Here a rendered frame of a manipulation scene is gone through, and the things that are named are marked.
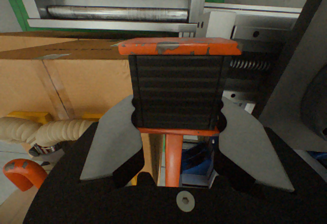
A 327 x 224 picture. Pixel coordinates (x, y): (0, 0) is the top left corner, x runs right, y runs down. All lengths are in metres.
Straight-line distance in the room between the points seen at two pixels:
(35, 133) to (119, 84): 0.18
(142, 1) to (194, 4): 0.24
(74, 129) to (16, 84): 0.19
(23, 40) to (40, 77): 0.60
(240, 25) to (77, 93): 0.33
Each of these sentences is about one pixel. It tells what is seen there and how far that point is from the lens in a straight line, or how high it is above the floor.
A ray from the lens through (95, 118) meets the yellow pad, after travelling 0.34.
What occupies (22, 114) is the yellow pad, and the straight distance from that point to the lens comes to 0.47.
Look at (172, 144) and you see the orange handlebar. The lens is 0.16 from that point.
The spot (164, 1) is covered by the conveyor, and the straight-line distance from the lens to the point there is 0.71.
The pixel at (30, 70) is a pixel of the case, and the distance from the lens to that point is 0.39.
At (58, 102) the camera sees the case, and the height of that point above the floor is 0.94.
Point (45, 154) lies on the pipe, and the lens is 0.38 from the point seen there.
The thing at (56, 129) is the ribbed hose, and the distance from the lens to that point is 0.31.
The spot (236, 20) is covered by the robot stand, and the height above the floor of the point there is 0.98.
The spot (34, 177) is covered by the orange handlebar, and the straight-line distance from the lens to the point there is 0.34.
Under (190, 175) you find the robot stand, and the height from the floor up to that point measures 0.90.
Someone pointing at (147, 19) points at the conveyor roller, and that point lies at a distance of 0.66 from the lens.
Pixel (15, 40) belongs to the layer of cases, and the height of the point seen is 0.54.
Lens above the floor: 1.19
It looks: 60 degrees down
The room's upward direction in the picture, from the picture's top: 173 degrees counter-clockwise
